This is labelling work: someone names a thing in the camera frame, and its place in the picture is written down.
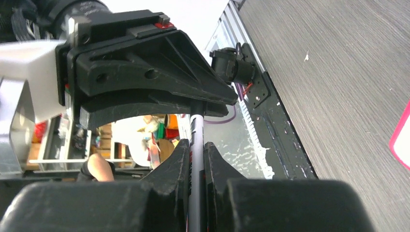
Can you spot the orange cylindrical can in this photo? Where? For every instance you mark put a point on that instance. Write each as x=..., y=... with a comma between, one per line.
x=171, y=122

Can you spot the pink framed whiteboard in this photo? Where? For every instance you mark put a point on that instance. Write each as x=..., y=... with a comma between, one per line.
x=399, y=143

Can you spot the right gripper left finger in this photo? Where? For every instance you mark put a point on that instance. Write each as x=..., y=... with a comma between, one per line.
x=156, y=203

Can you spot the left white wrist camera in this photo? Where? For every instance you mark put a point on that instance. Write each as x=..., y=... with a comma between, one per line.
x=28, y=95

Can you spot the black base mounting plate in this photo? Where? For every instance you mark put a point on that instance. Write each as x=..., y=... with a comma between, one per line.
x=286, y=154

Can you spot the cardboard box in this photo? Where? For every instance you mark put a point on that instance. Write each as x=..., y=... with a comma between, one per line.
x=165, y=149

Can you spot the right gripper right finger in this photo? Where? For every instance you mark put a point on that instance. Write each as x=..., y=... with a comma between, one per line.
x=239, y=204

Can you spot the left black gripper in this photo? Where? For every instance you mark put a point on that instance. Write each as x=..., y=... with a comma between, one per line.
x=121, y=65

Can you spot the white slotted cable duct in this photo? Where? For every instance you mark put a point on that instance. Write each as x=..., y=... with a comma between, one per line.
x=260, y=151

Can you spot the black white marker pen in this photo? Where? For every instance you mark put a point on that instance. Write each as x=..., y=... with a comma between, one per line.
x=196, y=221

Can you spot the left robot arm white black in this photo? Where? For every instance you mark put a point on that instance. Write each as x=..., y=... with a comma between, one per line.
x=30, y=20

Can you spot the person forearm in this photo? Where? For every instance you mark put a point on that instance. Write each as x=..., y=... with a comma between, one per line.
x=100, y=169

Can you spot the black marker cap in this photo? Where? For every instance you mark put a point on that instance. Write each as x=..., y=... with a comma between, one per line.
x=197, y=108

